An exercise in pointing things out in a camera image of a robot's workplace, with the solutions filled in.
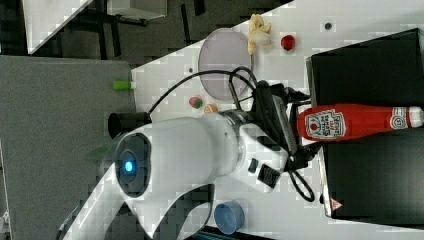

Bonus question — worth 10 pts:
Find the orange slice toy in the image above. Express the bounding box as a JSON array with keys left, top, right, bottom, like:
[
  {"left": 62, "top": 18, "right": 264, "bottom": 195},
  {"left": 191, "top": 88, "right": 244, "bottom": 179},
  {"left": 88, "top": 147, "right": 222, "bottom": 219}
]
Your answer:
[{"left": 204, "top": 103, "right": 218, "bottom": 113}]

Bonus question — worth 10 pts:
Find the green marker pen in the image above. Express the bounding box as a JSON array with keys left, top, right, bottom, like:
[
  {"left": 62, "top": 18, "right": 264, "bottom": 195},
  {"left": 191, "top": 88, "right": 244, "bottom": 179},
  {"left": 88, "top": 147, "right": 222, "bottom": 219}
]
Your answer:
[{"left": 113, "top": 80, "right": 136, "bottom": 91}]

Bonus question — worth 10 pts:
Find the red plush ketchup bottle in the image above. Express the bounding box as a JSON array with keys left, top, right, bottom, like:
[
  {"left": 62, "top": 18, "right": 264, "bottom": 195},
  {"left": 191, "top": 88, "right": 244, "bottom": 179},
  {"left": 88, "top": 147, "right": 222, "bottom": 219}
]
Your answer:
[{"left": 296, "top": 104, "right": 423, "bottom": 142}]

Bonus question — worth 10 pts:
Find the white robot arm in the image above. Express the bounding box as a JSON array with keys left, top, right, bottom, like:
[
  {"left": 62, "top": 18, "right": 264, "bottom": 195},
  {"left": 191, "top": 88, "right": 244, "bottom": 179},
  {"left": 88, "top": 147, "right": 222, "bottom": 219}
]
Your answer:
[{"left": 57, "top": 81, "right": 308, "bottom": 240}]

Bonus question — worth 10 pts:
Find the round purple plate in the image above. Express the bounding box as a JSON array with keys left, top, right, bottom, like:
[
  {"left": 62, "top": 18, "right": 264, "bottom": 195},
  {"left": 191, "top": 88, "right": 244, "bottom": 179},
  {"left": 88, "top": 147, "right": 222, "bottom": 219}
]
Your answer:
[{"left": 198, "top": 28, "right": 252, "bottom": 101}]

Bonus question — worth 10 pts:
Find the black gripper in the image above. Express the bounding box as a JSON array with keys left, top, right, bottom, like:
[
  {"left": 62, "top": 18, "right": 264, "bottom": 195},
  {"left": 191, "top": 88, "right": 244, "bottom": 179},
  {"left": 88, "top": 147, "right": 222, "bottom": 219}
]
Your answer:
[{"left": 253, "top": 80, "right": 318, "bottom": 170}]

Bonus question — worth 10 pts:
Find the plush peeled banana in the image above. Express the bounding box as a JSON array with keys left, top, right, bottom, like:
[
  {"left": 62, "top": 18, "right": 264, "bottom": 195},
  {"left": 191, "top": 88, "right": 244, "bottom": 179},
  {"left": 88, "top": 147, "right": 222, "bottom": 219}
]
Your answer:
[{"left": 248, "top": 14, "right": 271, "bottom": 55}]

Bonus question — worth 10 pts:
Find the blue cup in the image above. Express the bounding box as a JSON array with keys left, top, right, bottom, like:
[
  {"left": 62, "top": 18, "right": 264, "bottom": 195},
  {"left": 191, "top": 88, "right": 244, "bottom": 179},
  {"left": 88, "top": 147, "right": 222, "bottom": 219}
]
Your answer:
[{"left": 214, "top": 200, "right": 245, "bottom": 235}]

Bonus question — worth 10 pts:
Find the black toaster oven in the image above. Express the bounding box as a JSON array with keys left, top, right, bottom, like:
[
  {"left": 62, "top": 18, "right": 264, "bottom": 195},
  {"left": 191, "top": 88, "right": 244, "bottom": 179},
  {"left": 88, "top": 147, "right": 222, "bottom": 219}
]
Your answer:
[{"left": 297, "top": 29, "right": 423, "bottom": 229}]

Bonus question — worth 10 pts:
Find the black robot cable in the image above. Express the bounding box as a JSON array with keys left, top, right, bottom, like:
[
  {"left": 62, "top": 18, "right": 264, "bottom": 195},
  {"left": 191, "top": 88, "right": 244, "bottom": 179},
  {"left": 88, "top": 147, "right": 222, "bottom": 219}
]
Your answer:
[{"left": 146, "top": 65, "right": 316, "bottom": 203}]

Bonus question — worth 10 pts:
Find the small red strawberry toy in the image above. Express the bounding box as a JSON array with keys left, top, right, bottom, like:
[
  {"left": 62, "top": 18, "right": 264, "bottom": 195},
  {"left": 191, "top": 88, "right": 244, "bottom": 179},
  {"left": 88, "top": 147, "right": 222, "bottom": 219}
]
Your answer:
[{"left": 281, "top": 35, "right": 296, "bottom": 51}]

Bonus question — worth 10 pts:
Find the black cylinder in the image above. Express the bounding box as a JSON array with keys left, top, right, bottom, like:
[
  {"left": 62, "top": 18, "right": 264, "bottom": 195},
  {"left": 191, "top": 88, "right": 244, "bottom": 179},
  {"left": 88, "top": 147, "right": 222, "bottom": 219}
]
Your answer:
[{"left": 107, "top": 112, "right": 152, "bottom": 138}]

